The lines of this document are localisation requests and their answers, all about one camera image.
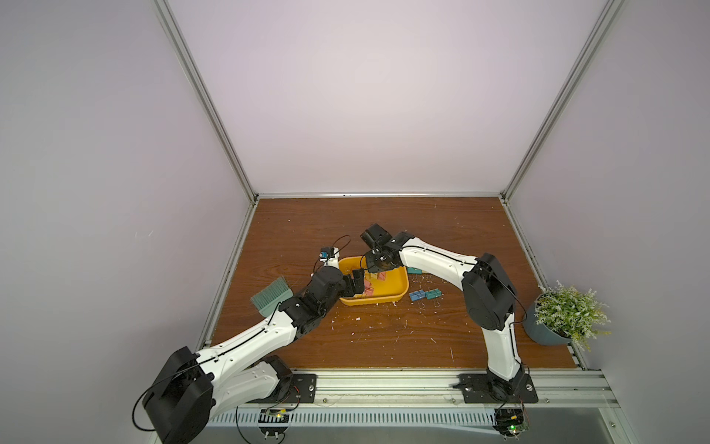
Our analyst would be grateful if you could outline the yellow plastic storage box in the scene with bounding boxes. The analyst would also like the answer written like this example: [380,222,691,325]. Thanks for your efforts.
[338,257,410,306]

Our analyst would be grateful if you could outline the blue binder clip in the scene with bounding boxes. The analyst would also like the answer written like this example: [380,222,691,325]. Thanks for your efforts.
[409,290,426,302]

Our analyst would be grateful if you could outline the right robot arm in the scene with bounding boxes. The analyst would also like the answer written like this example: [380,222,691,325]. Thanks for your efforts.
[361,224,526,396]

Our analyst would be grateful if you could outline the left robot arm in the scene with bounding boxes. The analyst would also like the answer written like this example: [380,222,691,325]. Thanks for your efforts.
[134,266,365,443]

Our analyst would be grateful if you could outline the left controller board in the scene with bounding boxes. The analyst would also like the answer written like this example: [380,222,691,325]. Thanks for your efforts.
[257,409,291,443]

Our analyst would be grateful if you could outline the controller board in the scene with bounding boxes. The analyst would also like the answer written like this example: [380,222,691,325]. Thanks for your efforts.
[257,409,291,443]
[493,408,529,438]

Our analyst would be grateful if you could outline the small potted green plant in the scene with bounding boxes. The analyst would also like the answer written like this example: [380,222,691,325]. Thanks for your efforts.
[523,281,610,350]

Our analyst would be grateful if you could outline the right controller board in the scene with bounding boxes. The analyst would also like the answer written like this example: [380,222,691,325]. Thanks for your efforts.
[493,408,529,438]

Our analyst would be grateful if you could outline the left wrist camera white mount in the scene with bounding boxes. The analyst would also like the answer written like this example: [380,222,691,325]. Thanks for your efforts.
[319,247,339,268]

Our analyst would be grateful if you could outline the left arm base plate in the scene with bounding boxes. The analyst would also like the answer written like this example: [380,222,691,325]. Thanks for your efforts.
[250,373,318,404]

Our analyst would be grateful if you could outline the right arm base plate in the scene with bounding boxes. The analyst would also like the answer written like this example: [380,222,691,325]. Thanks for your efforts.
[452,372,539,404]

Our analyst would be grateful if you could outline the aluminium front rail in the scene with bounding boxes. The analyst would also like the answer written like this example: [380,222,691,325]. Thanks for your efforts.
[207,366,619,416]

